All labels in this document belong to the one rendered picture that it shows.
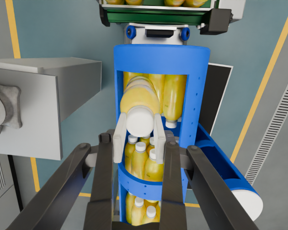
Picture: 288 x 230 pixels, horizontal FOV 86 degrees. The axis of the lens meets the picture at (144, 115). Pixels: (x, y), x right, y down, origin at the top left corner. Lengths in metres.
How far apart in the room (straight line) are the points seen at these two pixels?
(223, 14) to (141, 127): 0.54
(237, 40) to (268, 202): 2.29
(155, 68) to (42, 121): 0.54
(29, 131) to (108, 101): 1.04
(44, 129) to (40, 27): 1.27
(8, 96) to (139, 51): 0.55
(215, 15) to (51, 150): 0.84
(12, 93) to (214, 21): 0.77
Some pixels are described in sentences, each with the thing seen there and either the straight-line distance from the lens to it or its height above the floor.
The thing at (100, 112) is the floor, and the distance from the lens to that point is 1.77.
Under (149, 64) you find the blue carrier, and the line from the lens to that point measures 0.38.
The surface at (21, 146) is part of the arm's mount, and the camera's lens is 0.88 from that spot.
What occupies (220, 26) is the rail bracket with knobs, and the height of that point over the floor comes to 1.00.
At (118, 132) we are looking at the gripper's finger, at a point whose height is 1.47.
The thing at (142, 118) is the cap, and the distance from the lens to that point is 0.20.
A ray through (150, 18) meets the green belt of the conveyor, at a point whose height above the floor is 0.90.
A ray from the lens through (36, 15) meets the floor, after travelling 1.90.
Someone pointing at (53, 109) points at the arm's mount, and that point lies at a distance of 0.72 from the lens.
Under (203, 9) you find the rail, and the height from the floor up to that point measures 0.98.
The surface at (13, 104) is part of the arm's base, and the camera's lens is 0.77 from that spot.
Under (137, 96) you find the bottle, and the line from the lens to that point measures 0.24.
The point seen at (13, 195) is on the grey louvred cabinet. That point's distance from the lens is 2.78.
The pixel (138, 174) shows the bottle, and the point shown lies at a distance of 0.63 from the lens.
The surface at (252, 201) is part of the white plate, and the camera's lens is 1.05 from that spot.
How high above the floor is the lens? 1.60
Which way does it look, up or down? 69 degrees down
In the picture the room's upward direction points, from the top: 180 degrees clockwise
